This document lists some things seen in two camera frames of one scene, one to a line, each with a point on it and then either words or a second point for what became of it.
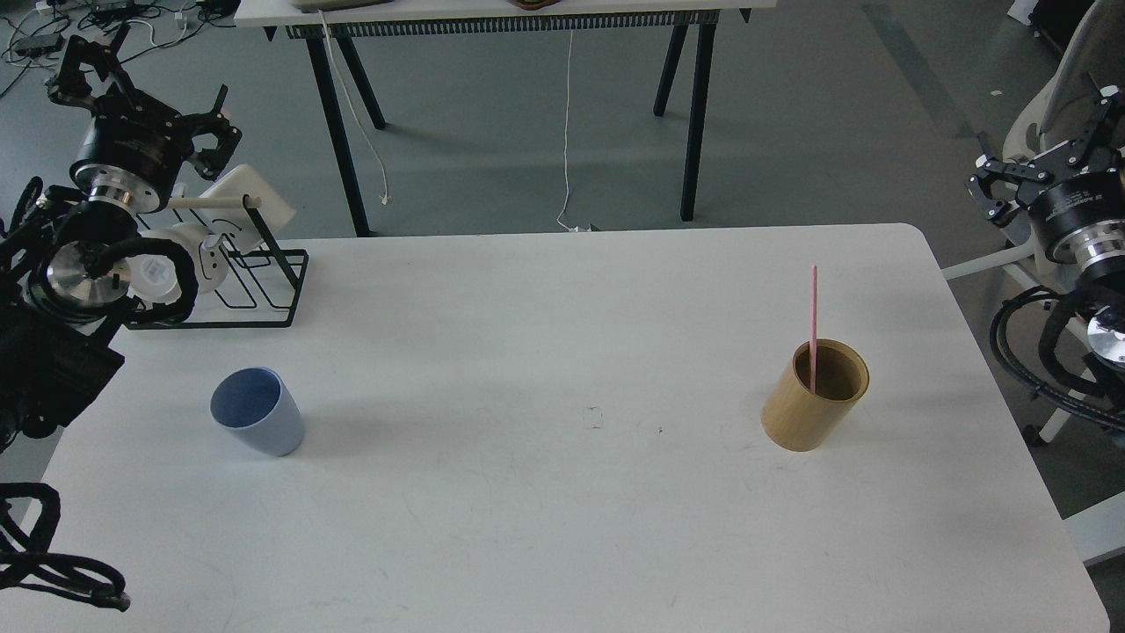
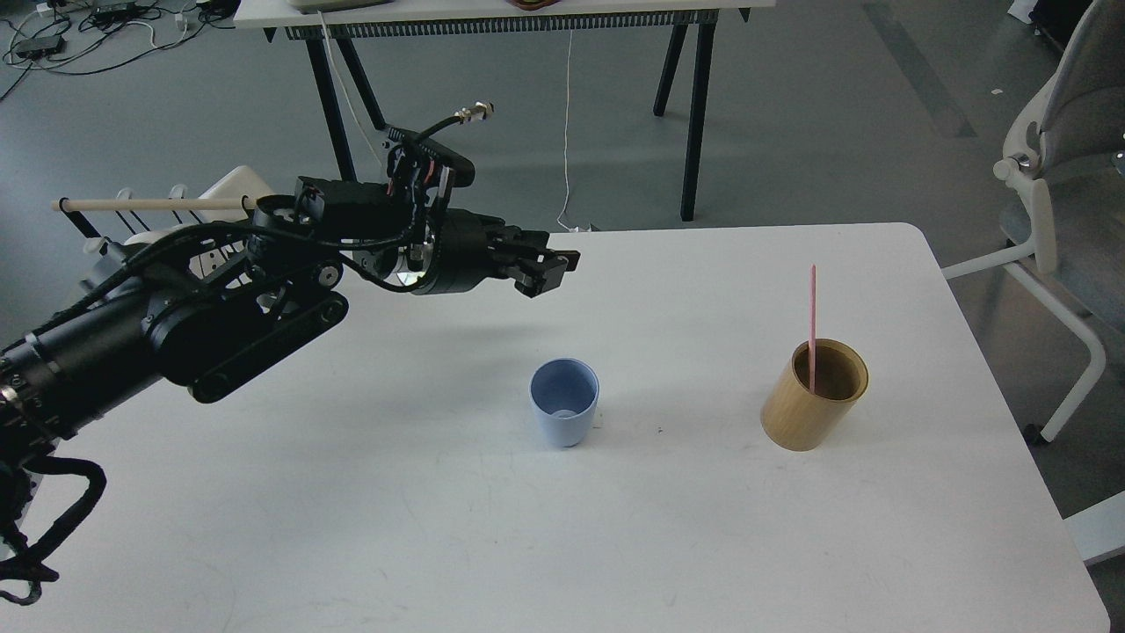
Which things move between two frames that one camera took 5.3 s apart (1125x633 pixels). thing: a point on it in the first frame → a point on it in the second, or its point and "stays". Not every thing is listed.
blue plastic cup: [255, 405] → [564, 391]
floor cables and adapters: [33, 32] stays
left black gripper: [134, 149] → [472, 248]
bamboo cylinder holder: [795, 419] stays
